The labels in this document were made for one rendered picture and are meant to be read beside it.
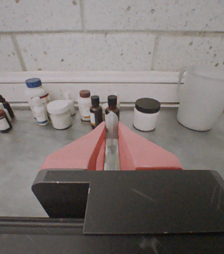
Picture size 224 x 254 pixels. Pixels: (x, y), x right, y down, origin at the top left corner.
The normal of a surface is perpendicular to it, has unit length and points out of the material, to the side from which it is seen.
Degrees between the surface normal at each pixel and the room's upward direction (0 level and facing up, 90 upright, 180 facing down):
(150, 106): 0
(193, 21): 90
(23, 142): 0
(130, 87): 90
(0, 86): 90
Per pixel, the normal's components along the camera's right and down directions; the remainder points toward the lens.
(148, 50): -0.01, 0.59
